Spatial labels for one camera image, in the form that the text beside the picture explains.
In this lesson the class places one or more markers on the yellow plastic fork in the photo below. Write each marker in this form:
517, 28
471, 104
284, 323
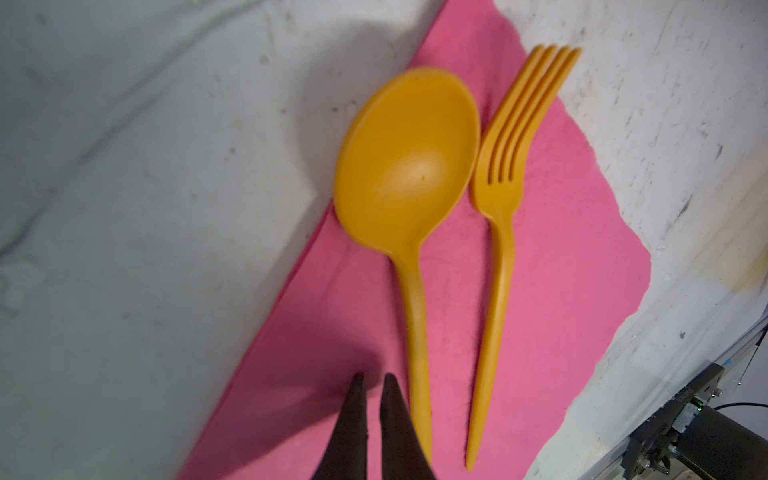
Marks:
497, 191

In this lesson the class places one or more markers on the yellow plastic spoon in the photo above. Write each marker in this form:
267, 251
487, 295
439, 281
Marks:
404, 164

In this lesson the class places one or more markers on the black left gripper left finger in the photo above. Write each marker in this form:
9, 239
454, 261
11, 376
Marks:
345, 456

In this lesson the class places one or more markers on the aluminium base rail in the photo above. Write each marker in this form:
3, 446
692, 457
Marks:
692, 436

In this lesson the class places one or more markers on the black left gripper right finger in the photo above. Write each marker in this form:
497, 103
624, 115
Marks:
402, 455

